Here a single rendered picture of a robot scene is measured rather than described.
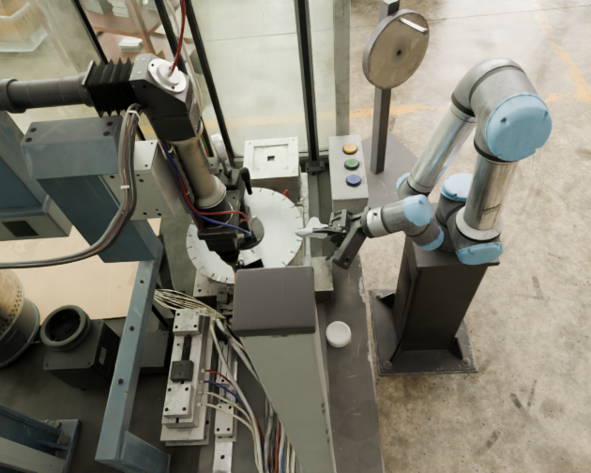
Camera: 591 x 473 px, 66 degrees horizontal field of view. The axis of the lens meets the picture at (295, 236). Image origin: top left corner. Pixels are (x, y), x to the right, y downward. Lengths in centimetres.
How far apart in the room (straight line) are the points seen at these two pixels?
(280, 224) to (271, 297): 105
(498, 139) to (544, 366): 144
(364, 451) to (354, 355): 24
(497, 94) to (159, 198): 65
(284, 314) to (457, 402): 188
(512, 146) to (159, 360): 98
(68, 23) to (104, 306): 81
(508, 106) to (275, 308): 78
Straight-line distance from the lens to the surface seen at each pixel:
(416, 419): 204
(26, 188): 97
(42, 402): 150
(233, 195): 97
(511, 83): 100
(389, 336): 213
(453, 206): 133
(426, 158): 121
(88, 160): 77
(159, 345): 132
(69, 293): 162
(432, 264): 145
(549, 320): 235
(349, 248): 119
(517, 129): 96
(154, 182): 77
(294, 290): 24
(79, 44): 152
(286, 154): 153
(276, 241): 125
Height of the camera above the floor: 196
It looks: 54 degrees down
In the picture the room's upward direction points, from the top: 9 degrees counter-clockwise
